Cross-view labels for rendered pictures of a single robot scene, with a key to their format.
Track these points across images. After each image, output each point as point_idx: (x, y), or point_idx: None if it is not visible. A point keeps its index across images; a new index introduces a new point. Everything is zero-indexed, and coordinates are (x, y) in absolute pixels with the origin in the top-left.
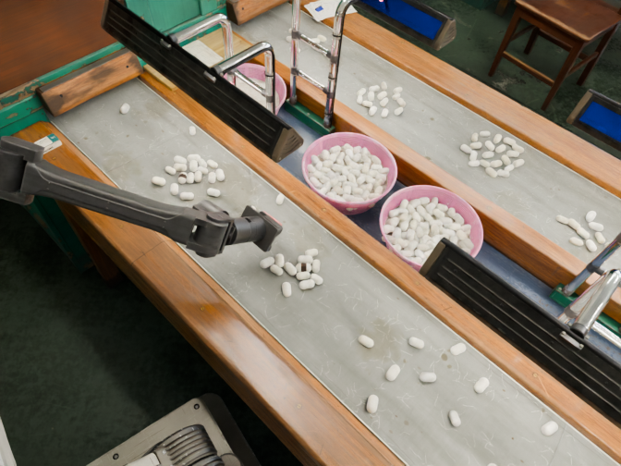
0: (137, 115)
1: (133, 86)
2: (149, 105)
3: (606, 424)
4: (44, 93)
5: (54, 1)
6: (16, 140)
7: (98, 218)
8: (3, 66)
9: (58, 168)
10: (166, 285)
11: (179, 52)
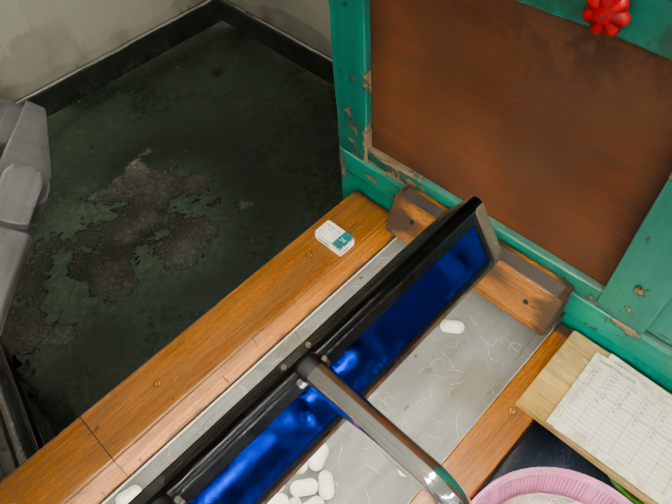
0: (445, 351)
1: (527, 327)
2: (476, 367)
3: None
4: (399, 199)
5: (512, 127)
6: (25, 182)
7: (178, 346)
8: (397, 127)
9: (10, 257)
10: (20, 482)
11: (257, 397)
